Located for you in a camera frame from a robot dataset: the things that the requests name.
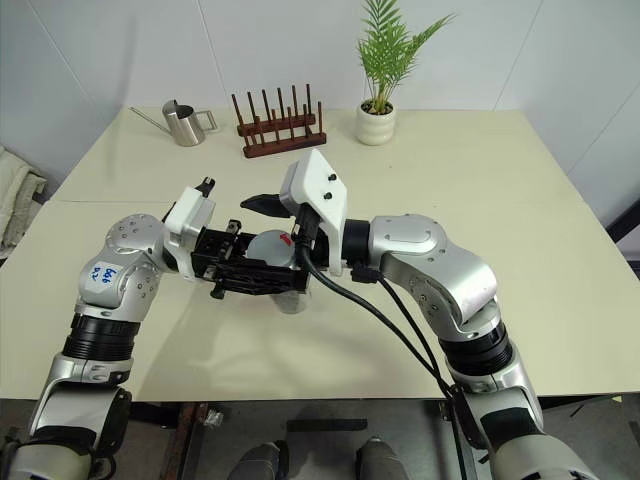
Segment clear plastic jar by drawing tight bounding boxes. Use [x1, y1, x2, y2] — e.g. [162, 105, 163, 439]
[268, 287, 314, 316]

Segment white ribbed plant pot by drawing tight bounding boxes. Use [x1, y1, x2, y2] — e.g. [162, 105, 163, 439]
[355, 99, 397, 147]

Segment dark rounded shape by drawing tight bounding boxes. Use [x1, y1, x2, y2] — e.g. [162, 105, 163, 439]
[355, 436, 402, 480]
[238, 439, 291, 480]

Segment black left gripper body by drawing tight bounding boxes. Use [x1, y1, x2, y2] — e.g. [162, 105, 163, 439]
[191, 227, 262, 280]

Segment black flat bar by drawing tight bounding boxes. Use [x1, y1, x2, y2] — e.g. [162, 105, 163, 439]
[285, 418, 369, 432]

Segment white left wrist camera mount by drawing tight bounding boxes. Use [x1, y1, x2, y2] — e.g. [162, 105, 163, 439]
[162, 186, 218, 279]

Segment green fern plant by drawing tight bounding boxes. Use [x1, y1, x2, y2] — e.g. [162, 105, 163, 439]
[355, 0, 457, 114]

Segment crumpled white cloth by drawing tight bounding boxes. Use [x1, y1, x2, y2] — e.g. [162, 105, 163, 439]
[0, 144, 49, 252]

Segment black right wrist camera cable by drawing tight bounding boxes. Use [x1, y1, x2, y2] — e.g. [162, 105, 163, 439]
[295, 205, 455, 397]

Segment clear plastic cup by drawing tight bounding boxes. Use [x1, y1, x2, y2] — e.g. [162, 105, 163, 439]
[246, 228, 297, 267]

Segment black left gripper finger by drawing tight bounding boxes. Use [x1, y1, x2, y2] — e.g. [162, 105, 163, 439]
[208, 265, 309, 301]
[225, 218, 261, 246]

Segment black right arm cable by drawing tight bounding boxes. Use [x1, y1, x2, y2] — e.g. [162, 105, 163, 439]
[351, 268, 497, 480]

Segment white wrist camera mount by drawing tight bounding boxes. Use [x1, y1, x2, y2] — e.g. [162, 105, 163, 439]
[162, 186, 218, 279]
[277, 148, 350, 277]

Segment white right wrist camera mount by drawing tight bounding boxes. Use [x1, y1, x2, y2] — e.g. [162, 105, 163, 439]
[277, 148, 350, 277]

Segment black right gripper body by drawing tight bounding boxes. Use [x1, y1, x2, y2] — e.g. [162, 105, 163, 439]
[292, 206, 331, 264]

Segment black metal stand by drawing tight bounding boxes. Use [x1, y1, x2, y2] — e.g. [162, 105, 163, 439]
[606, 198, 640, 269]

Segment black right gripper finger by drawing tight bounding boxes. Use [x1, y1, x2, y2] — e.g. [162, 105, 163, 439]
[239, 191, 291, 218]

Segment stainless steel watering can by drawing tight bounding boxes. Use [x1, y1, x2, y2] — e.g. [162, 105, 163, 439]
[130, 98, 222, 148]

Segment rusty metal beam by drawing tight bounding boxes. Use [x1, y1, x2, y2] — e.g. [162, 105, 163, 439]
[173, 402, 210, 480]

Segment dark wooden peg rack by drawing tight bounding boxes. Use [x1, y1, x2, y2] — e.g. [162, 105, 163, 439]
[230, 83, 328, 160]

